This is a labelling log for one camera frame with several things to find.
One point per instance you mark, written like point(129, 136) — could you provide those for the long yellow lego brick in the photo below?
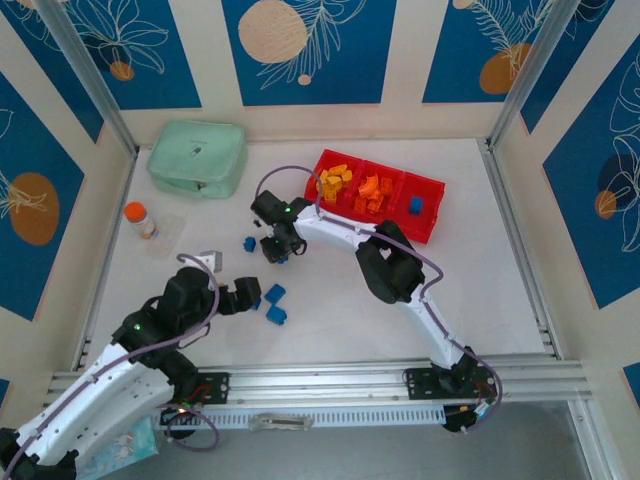
point(337, 171)

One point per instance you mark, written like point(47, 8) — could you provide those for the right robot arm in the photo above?
point(430, 325)

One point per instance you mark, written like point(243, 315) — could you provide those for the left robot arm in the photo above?
point(100, 395)

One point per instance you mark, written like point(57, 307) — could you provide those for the small blue lego brick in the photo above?
point(250, 243)

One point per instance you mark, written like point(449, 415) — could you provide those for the small yellow lego brick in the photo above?
point(331, 192)

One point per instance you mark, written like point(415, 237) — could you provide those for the clear plastic tray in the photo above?
point(167, 235)

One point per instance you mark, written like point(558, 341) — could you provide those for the mint green zip pouch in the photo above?
point(197, 155)

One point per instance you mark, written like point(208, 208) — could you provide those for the orange-capped white bottle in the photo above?
point(140, 220)

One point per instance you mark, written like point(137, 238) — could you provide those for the red three-compartment bin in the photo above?
point(430, 220)

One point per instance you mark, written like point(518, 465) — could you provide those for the clear plastic tool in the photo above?
point(280, 422)

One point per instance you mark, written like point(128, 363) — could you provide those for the printed tissue pack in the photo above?
point(135, 445)

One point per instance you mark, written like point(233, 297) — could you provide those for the black left mount plate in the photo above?
point(217, 387)

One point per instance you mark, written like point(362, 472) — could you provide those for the black mount plate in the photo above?
point(422, 385)
point(217, 387)

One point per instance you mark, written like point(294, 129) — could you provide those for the aluminium side rail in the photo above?
point(108, 250)
point(521, 250)

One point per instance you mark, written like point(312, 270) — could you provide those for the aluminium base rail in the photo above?
point(320, 385)

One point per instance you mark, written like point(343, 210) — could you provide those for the black right mount plate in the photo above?
point(422, 385)

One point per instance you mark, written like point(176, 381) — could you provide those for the aluminium frame post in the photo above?
point(90, 75)
point(536, 75)

